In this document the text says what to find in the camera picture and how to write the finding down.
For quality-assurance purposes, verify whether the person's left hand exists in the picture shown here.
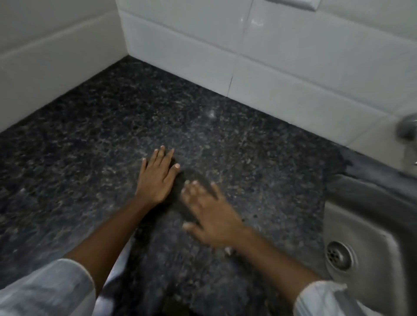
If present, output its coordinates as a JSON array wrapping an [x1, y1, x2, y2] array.
[[135, 145, 181, 208]]

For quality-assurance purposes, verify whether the person's right hand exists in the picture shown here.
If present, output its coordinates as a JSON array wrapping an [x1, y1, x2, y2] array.
[[181, 180, 253, 252]]

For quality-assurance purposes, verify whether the person's left forearm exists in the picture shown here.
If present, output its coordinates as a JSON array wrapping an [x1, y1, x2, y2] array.
[[64, 195, 154, 297]]

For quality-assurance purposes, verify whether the person's right forearm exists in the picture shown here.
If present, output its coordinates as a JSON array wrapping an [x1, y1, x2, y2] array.
[[235, 226, 324, 305]]

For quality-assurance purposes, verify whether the metal sink drain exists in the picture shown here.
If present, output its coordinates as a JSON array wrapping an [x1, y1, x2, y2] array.
[[325, 241, 356, 273]]

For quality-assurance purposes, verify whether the white shirt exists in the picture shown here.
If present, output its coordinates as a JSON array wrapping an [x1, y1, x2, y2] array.
[[0, 237, 383, 316]]

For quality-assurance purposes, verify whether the stainless steel sink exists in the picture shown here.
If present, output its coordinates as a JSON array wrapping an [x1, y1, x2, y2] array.
[[322, 173, 417, 316]]

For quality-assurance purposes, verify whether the chrome faucet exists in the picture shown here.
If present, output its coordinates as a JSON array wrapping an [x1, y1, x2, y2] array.
[[395, 113, 417, 170]]

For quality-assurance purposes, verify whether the white wall switch plate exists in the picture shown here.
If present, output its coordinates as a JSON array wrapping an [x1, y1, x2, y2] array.
[[265, 0, 322, 12]]

